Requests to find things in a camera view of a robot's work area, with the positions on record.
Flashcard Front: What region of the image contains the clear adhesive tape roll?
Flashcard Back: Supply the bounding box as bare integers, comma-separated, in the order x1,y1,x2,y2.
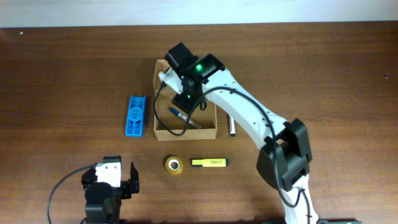
165,156,183,175

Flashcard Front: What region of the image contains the blue whiteboard marker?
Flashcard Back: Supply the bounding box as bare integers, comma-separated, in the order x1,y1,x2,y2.
169,107,202,129

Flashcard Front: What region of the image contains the blue plastic case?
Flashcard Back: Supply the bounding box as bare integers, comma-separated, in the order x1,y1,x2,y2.
125,96,147,138

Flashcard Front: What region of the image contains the brown cardboard box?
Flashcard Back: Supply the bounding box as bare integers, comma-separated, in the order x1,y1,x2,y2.
152,58,218,142

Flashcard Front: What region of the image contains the black whiteboard marker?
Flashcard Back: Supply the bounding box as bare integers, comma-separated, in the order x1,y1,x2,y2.
228,115,236,137

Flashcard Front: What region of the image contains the yellow highlighter pen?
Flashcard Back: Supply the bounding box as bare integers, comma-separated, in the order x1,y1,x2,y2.
191,158,229,167

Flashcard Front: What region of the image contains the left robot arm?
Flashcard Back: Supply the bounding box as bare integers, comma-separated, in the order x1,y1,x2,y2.
81,156,139,224

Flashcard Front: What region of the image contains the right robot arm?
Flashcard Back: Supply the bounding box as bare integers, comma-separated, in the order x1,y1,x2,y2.
159,43,319,223

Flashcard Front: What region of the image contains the left black cable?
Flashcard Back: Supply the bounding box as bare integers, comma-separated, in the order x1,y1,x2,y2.
46,164,98,224

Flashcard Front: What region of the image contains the black cable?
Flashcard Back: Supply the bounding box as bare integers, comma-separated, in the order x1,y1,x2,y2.
154,81,313,224
46,164,98,224

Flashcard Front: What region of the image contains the right black cable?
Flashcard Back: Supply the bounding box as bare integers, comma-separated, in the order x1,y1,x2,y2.
154,81,313,224

